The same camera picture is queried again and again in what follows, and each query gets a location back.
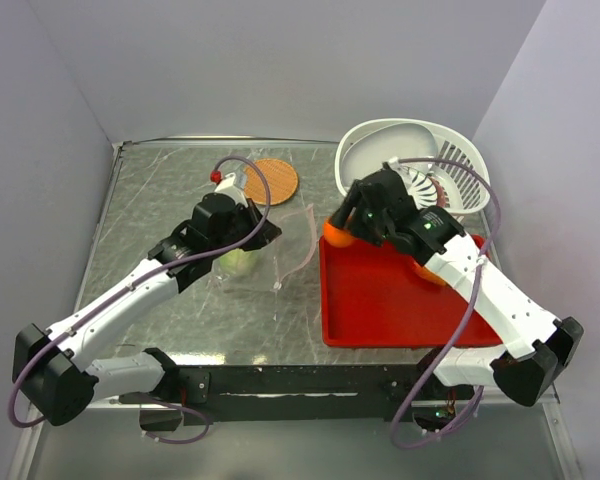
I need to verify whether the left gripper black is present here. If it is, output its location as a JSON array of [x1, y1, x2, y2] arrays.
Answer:
[[210, 197, 282, 258]]

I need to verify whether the orange fruit toy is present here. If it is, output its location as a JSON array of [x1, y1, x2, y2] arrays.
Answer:
[[323, 218, 355, 248]]

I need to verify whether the clear zip top bag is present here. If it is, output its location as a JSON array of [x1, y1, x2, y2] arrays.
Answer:
[[211, 204, 318, 292]]

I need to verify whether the green cabbage toy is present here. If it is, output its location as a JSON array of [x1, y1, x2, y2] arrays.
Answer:
[[218, 249, 259, 278]]

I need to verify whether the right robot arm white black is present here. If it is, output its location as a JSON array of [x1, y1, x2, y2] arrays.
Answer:
[[329, 166, 584, 407]]

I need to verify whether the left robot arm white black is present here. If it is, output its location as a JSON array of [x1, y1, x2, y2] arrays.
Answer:
[[12, 193, 282, 426]]

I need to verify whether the white oval plate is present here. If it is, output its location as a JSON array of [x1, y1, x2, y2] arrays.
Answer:
[[335, 122, 439, 189]]

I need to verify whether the blue striped white plate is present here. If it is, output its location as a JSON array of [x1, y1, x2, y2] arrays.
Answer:
[[396, 166, 438, 209]]

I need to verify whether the red plastic tray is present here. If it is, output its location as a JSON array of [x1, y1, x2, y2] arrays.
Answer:
[[318, 233, 504, 350]]

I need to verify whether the dark red plate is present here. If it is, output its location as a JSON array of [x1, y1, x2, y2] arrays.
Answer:
[[431, 177, 449, 208]]

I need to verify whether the white plastic dish rack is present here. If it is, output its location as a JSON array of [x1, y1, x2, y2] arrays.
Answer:
[[335, 118, 490, 220]]

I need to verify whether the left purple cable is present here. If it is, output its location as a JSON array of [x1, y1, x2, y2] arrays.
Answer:
[[10, 155, 270, 447]]

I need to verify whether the purple cable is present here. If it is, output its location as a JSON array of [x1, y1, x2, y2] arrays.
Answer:
[[388, 157, 504, 450], [10, 155, 270, 447]]

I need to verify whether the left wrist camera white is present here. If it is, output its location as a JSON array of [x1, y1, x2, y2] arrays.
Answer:
[[214, 170, 247, 205]]

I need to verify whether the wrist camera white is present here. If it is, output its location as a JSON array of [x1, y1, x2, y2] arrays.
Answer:
[[214, 170, 247, 205], [382, 157, 409, 175]]

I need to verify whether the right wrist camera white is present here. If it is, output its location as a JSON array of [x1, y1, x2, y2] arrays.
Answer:
[[382, 157, 409, 175]]

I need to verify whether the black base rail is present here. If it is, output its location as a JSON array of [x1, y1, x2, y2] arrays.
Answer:
[[94, 363, 474, 426]]

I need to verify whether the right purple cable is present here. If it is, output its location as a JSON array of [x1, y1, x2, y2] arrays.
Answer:
[[388, 157, 504, 450]]

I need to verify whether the aluminium frame rail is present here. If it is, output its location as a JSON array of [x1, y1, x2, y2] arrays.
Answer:
[[535, 387, 560, 404]]

